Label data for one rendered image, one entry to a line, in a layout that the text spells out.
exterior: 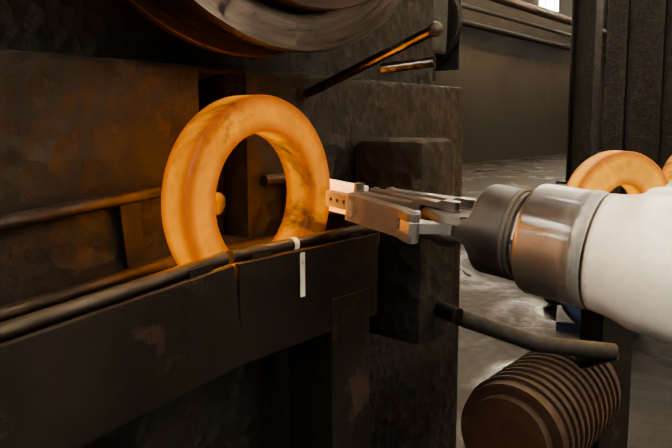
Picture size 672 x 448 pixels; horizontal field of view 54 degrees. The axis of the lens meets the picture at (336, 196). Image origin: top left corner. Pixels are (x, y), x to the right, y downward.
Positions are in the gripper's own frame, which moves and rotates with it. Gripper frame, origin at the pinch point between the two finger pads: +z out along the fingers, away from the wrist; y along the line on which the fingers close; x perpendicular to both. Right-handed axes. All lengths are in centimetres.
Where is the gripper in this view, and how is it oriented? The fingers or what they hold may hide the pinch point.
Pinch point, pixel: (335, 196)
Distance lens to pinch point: 65.3
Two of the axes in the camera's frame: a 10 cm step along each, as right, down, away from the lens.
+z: -7.7, -1.6, 6.2
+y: 6.4, -0.8, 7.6
